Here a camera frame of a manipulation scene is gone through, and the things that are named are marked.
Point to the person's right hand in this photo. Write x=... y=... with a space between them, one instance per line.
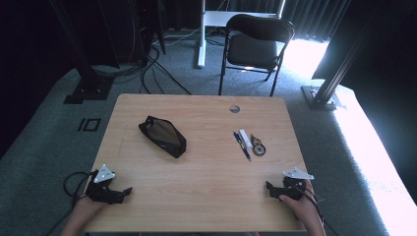
x=305 y=206

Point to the black mesh pencil case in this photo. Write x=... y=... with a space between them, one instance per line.
x=164 y=136

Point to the blue pen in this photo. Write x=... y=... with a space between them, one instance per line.
x=242 y=146

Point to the dark curtain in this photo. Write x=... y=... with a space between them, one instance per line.
x=311 y=16

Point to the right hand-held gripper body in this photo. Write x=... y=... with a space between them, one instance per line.
x=291 y=190

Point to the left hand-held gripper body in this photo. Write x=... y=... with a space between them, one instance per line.
x=102 y=191

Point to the dark equipment cabinet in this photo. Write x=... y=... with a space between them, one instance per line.
x=147 y=29

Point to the black metal stand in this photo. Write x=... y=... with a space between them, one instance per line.
x=327 y=85
x=87 y=82

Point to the person's left hand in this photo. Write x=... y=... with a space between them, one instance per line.
x=86 y=208

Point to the round correction tape dispenser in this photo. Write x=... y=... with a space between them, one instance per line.
x=258 y=147

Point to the black folding chair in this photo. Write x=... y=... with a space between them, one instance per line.
x=254 y=49

